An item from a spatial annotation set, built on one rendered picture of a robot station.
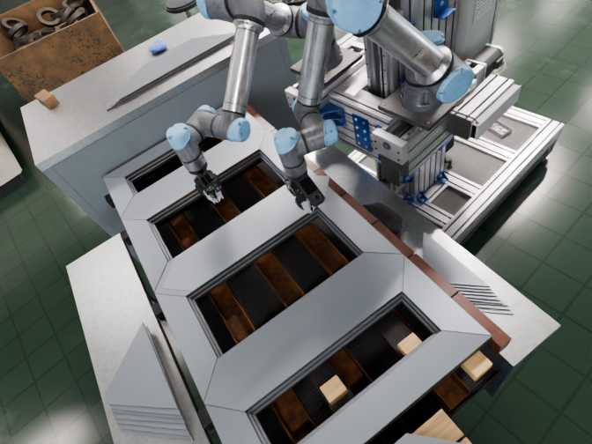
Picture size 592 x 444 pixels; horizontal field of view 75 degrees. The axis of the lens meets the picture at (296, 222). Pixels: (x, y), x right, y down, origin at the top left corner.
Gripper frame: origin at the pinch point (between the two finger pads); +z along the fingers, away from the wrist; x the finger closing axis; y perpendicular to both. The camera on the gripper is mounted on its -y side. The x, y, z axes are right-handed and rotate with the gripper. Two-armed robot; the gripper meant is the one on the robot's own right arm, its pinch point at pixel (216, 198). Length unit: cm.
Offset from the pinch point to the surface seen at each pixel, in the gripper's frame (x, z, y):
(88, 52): -12, 30, -275
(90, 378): -111, 91, -29
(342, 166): 56, 23, 2
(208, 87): 28, -5, -64
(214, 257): -12.8, 5.5, 19.6
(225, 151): 15.7, 5.5, -28.4
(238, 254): -5.1, 5.5, 24.4
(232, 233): -2.6, 5.5, 14.4
